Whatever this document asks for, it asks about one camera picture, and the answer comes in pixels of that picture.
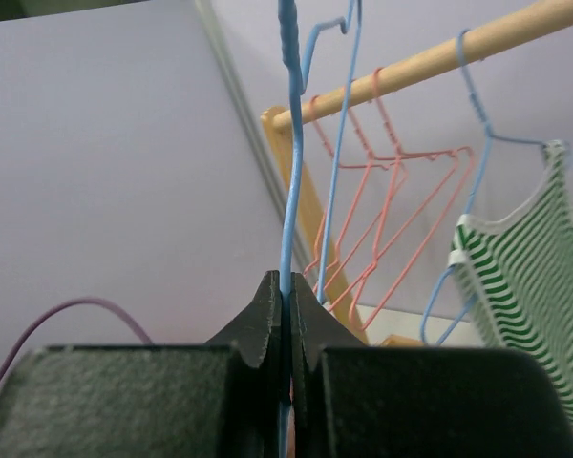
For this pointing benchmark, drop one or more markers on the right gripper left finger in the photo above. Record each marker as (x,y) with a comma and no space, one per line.
(216,399)

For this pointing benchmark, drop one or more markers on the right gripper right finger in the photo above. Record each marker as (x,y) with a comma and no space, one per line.
(354,400)

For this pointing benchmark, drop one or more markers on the wooden clothes rack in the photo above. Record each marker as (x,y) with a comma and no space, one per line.
(505,89)

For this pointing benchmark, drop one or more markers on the green white striped tank top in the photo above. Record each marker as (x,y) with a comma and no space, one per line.
(519,273)

